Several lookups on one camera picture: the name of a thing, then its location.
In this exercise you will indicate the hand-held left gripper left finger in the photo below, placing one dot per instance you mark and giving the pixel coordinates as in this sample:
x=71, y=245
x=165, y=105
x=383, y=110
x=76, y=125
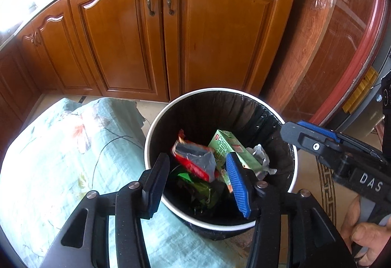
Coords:
x=155, y=185

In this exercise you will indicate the teal floral tablecloth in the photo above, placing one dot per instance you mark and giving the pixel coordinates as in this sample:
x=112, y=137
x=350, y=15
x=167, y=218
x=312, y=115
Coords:
x=61, y=149

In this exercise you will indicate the white trash bin black liner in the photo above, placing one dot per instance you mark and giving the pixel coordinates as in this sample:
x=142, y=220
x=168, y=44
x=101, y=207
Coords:
x=213, y=109

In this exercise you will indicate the green drink carton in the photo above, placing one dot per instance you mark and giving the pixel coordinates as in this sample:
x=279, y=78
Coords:
x=232, y=149

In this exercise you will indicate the green snack bag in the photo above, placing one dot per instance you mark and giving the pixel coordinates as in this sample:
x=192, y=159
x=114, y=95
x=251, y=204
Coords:
x=198, y=191

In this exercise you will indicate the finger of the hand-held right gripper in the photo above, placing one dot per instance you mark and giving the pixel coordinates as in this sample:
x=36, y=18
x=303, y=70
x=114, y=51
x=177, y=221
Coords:
x=333, y=133
x=308, y=143

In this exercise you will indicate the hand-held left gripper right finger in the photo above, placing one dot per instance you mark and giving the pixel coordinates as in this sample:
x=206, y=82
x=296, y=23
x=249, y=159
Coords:
x=238, y=185

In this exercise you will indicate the red foil packet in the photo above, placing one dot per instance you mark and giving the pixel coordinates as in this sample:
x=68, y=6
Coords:
x=195, y=158

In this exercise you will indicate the wooden kitchen cabinet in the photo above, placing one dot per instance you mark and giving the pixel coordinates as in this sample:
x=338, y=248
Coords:
x=122, y=42

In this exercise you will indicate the blue white wrapper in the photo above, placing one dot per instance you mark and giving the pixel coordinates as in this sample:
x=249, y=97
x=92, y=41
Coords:
x=262, y=161

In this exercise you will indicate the person's right hand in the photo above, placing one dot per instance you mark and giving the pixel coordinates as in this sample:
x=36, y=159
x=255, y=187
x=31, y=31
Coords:
x=369, y=240

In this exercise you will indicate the red wooden glass door cabinet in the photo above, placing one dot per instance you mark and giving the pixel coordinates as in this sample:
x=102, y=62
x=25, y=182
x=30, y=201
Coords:
x=336, y=27

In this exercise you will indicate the grey appliance yellow label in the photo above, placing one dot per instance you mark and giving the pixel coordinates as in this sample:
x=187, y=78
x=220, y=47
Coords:
x=363, y=97

